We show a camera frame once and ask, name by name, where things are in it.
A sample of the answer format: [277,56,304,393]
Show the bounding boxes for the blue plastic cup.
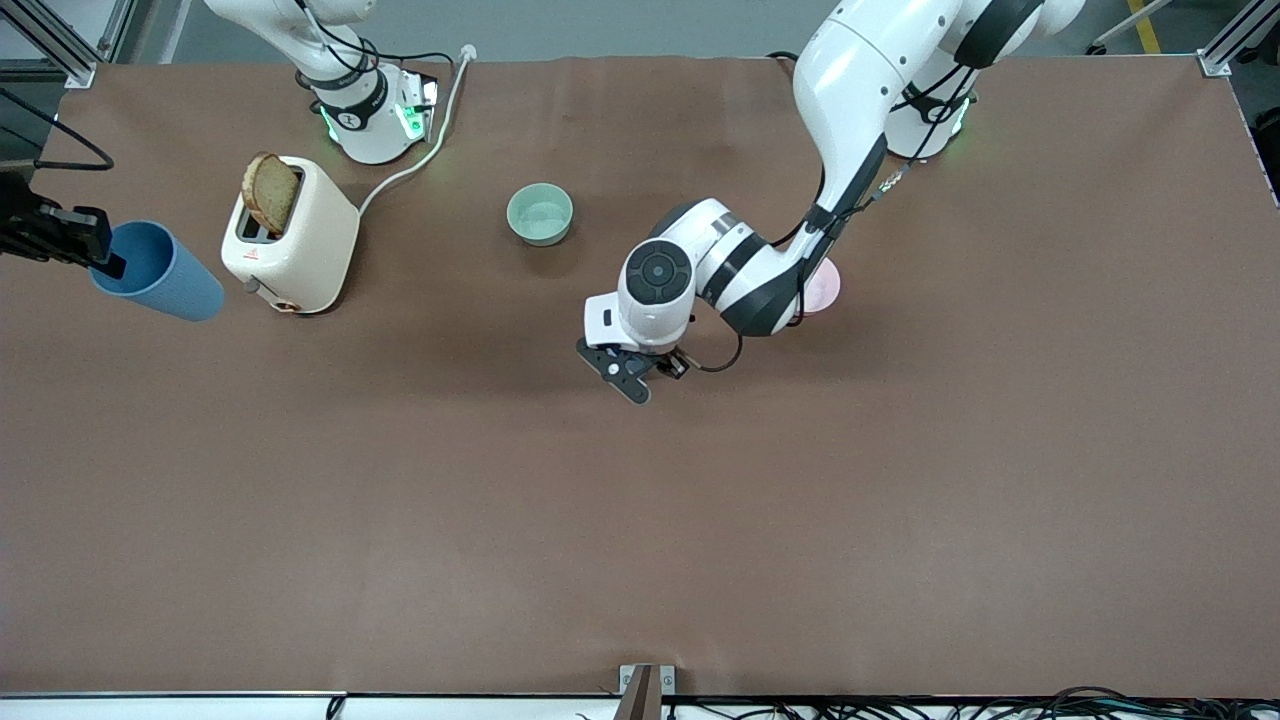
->
[90,220,226,323]

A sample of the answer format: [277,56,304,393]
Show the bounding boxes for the mint green bowl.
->
[505,183,575,247]

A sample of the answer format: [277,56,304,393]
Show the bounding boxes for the pink bowl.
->
[795,255,842,316]

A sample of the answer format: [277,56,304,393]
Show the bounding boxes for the brown bread slice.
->
[243,151,301,237]

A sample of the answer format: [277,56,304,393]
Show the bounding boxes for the cream white toaster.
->
[220,155,361,316]

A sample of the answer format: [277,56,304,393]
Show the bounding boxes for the white stand leg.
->
[1085,0,1171,56]

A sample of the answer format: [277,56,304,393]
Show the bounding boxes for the aluminium frame corner profile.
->
[1197,0,1280,78]
[0,0,98,89]

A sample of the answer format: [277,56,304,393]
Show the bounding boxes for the white toaster power cable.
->
[357,45,477,217]

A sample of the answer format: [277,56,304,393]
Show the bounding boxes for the metal table edge bracket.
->
[618,664,677,720]

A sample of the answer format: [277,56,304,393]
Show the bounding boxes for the black right arm base cable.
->
[365,48,457,81]

